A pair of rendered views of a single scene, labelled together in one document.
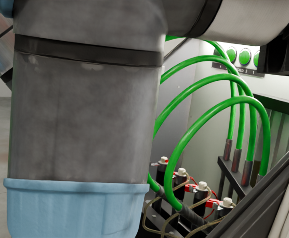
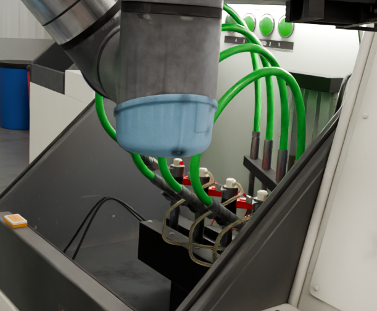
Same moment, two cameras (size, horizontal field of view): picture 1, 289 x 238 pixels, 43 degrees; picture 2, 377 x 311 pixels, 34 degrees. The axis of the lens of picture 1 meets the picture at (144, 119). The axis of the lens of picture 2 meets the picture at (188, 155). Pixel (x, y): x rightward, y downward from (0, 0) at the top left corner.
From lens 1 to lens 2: 28 cm
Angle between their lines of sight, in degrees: 8
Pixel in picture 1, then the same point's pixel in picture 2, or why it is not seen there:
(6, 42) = (76, 11)
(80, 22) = not seen: outside the picture
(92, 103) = (187, 42)
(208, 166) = (231, 175)
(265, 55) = (290, 8)
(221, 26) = not seen: outside the picture
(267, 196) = (306, 174)
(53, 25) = not seen: outside the picture
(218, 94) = (236, 77)
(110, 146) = (198, 70)
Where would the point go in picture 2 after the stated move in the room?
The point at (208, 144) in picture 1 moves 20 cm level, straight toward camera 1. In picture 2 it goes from (228, 145) to (229, 164)
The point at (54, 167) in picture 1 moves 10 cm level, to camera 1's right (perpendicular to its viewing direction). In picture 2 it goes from (164, 85) to (303, 92)
